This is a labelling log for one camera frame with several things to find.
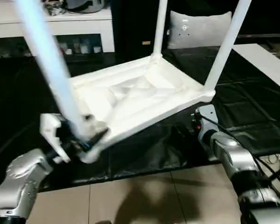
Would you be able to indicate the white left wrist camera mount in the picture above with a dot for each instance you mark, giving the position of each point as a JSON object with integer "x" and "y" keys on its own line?
{"x": 49, "y": 130}

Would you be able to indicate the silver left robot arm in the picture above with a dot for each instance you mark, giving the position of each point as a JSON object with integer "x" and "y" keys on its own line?
{"x": 18, "y": 182}

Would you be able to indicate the black cabinet with gold label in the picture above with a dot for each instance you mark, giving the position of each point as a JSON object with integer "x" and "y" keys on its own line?
{"x": 135, "y": 23}

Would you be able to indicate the white plastic table top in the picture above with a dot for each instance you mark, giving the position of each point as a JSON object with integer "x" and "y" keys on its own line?
{"x": 142, "y": 98}

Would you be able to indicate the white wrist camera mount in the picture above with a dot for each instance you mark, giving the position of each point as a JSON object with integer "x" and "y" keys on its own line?
{"x": 208, "y": 112}
{"x": 49, "y": 130}

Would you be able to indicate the white pillow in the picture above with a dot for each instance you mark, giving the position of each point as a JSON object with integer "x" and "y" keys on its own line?
{"x": 200, "y": 30}

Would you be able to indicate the white flat board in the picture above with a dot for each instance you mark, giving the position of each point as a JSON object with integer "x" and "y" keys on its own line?
{"x": 266, "y": 60}

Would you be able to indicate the dark low tv bench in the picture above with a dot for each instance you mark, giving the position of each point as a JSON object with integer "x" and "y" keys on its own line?
{"x": 259, "y": 36}

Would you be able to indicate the black metal table leg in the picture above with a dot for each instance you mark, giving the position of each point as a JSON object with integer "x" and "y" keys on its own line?
{"x": 278, "y": 172}

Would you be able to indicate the white plastic table leg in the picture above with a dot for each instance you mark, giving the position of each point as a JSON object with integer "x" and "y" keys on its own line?
{"x": 228, "y": 42}
{"x": 49, "y": 58}
{"x": 159, "y": 28}

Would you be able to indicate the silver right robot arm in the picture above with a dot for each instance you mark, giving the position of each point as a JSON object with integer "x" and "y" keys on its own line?
{"x": 233, "y": 158}

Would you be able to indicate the black table mat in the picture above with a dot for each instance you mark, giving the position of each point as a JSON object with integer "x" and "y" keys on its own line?
{"x": 25, "y": 93}

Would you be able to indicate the white glass-door cabinet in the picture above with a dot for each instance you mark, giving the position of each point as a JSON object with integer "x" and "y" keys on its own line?
{"x": 84, "y": 25}

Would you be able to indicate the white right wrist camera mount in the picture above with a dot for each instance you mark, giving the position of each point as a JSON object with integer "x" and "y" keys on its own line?
{"x": 208, "y": 112}

